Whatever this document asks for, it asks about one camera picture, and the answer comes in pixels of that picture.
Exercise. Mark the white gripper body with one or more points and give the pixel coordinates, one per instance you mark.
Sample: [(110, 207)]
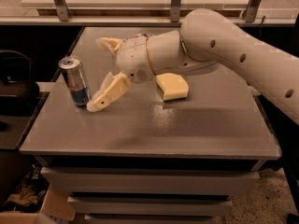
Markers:
[(133, 59)]

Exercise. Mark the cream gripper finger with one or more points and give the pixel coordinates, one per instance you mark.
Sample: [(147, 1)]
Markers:
[(110, 44), (112, 88)]

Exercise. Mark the red bull can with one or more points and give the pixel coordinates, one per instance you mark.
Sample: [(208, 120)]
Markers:
[(75, 79)]

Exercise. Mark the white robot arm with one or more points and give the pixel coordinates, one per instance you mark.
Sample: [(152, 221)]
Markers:
[(204, 40)]

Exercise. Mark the yellow sponge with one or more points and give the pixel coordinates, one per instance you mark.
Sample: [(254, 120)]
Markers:
[(172, 86)]

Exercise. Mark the black chair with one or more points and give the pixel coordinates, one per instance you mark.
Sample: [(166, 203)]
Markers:
[(18, 90)]

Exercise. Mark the grey drawer cabinet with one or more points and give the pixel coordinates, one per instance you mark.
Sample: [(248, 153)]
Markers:
[(151, 189)]

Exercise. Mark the left metal bracket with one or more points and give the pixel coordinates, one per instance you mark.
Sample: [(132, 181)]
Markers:
[(62, 10)]

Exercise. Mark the metal bracket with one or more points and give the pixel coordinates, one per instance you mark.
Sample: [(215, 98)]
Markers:
[(175, 10), (62, 10), (250, 14)]

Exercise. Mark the middle metal bracket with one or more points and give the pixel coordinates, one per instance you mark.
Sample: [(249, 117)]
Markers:
[(175, 10)]

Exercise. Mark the right metal bracket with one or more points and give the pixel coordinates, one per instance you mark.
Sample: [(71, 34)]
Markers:
[(250, 14)]

